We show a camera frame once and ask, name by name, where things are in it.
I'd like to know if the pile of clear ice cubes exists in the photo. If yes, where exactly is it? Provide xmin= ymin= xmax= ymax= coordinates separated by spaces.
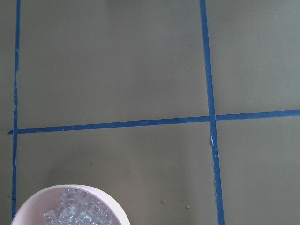
xmin=43 ymin=188 xmax=119 ymax=225

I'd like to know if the pink bowl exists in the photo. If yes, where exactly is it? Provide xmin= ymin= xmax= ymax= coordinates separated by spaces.
xmin=11 ymin=184 xmax=130 ymax=225

